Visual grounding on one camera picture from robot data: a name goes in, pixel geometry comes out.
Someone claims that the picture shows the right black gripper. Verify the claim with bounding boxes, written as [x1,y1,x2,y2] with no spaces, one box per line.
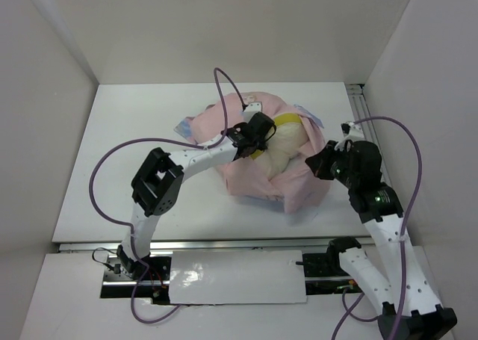
[305,139,359,188]

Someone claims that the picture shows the white pillow yellow edge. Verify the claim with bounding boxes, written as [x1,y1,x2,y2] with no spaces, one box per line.
[250,113,309,179]

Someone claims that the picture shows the pink blue printed pillowcase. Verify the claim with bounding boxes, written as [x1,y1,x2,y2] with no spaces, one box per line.
[175,92,330,213]

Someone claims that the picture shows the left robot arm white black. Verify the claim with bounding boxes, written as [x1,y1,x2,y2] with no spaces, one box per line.
[117,112,276,279]

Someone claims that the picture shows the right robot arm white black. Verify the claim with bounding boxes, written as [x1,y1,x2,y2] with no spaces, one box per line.
[305,140,457,339]

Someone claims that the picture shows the white cover plate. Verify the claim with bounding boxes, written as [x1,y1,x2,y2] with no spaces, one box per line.
[169,250,307,306]

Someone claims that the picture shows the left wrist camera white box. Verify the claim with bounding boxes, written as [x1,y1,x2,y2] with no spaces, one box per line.
[243,102,262,121]

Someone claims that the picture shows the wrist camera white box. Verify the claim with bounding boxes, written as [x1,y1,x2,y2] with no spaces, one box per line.
[341,122,365,143]
[243,102,262,121]

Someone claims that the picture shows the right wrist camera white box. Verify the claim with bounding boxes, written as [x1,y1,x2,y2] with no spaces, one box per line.
[341,122,365,143]

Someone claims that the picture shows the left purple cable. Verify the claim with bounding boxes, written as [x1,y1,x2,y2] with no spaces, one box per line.
[89,67,249,324]

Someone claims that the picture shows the aluminium side rail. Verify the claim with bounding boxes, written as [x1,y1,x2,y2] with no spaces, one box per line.
[345,84,382,153]

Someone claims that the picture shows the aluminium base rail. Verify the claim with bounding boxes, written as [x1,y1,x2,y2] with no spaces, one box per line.
[58,236,374,253]

